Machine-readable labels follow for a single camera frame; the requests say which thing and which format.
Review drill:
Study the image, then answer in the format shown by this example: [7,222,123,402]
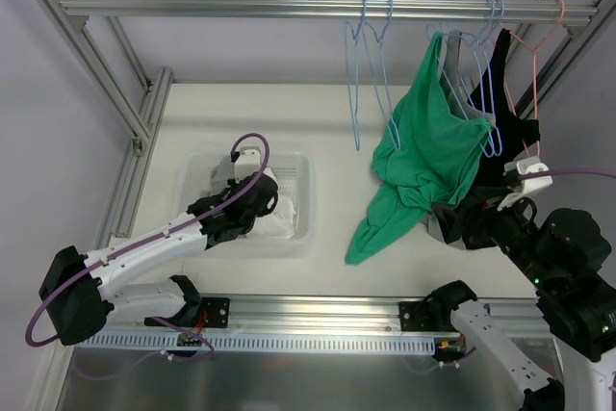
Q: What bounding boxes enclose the white slotted cable duct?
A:
[79,329,436,356]

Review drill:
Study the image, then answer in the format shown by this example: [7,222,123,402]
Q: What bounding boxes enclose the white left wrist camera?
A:
[231,146,262,182]

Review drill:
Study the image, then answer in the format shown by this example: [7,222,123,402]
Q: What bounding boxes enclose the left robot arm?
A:
[38,174,278,346]

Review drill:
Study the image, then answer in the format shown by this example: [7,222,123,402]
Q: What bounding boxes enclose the aluminium hanging rail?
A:
[60,0,598,26]

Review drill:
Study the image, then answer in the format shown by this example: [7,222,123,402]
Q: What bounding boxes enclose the aluminium frame post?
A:
[508,0,615,117]
[36,0,173,157]

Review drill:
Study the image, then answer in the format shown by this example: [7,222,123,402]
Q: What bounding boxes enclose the white perforated plastic basket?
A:
[171,149,315,259]

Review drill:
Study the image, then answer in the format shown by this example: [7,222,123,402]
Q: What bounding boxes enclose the light grey tank top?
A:
[423,30,490,250]

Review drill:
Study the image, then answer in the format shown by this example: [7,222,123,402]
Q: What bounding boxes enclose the white tank top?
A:
[246,193,295,240]

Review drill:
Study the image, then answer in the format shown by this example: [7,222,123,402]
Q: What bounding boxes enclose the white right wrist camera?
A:
[498,156,553,212]

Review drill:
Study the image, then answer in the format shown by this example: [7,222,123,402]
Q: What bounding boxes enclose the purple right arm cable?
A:
[528,166,616,180]

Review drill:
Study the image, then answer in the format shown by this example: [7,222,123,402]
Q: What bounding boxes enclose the left aluminium frame post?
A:
[36,0,173,157]

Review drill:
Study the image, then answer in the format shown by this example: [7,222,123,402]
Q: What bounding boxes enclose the pink hanger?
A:
[503,0,566,157]

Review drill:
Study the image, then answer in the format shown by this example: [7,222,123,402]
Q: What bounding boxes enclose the green tank top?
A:
[345,33,492,266]

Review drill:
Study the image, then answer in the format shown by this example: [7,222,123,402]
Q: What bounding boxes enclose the right aluminium frame post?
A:
[508,0,615,117]

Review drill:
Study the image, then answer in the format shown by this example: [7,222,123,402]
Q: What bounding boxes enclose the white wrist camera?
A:
[498,156,553,212]
[231,146,262,182]

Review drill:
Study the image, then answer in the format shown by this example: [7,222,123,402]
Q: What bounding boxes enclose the blue hanger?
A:
[473,0,504,158]
[426,0,497,142]
[344,0,367,151]
[370,0,401,151]

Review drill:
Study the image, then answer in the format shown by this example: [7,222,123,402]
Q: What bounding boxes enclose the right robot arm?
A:
[414,190,615,410]

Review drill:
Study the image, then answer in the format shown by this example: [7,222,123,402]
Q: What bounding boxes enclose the black tank top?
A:
[463,29,540,200]

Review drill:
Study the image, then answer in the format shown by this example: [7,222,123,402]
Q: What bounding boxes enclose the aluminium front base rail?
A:
[105,295,549,338]

